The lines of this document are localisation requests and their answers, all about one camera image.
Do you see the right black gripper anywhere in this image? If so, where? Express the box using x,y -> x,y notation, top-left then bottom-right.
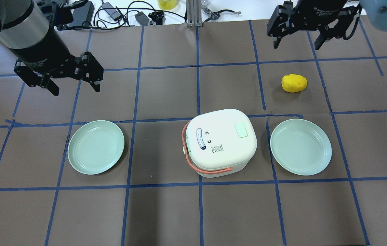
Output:
267,0 -> 363,50

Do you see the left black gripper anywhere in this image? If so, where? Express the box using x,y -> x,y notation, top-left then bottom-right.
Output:
0,0 -> 104,97

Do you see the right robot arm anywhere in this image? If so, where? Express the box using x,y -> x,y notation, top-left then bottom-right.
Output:
267,0 -> 387,50

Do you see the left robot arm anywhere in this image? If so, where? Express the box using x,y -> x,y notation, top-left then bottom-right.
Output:
0,0 -> 104,96

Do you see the white rice cooker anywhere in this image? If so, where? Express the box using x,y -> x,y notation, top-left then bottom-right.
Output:
181,109 -> 257,178

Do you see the black power adapter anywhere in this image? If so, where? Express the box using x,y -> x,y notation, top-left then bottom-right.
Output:
69,1 -> 95,27

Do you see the yellow lemon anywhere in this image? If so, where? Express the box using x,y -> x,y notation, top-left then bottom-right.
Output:
281,73 -> 308,93

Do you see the left green plate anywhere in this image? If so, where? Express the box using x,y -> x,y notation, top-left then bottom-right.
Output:
67,120 -> 125,175

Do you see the green plate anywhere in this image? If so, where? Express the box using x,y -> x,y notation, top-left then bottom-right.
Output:
270,119 -> 332,176
67,120 -> 125,175

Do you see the right green plate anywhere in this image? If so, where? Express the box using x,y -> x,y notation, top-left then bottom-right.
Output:
270,119 -> 332,176

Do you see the aluminium frame post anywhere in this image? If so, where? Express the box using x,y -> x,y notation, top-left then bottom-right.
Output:
186,0 -> 203,27

